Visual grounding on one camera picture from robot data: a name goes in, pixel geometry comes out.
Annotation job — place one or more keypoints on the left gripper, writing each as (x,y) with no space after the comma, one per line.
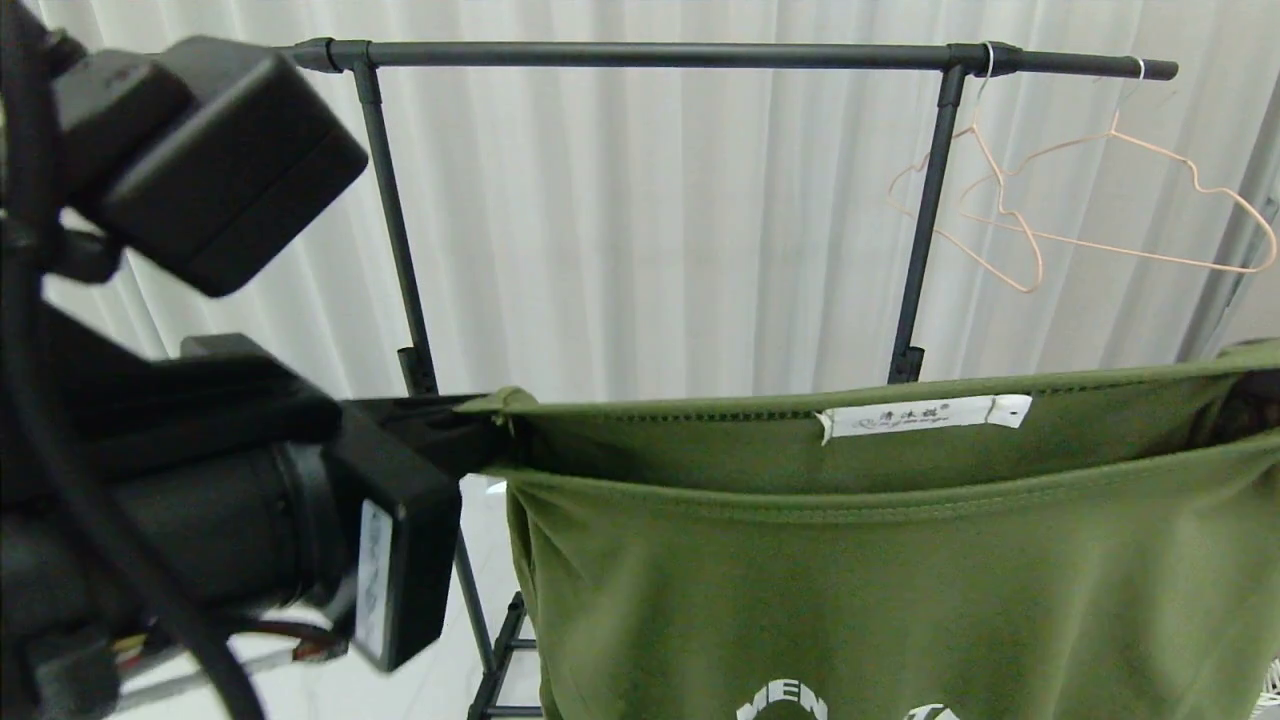
(250,530)

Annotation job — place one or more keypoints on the green printed shirt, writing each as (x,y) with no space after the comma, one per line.
(850,600)

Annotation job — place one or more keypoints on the pink clothes hanger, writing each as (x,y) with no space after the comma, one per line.
(1113,130)
(975,130)

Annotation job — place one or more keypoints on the black clothes rack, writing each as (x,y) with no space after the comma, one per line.
(650,55)

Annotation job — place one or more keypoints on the white curtain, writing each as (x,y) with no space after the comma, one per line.
(650,200)

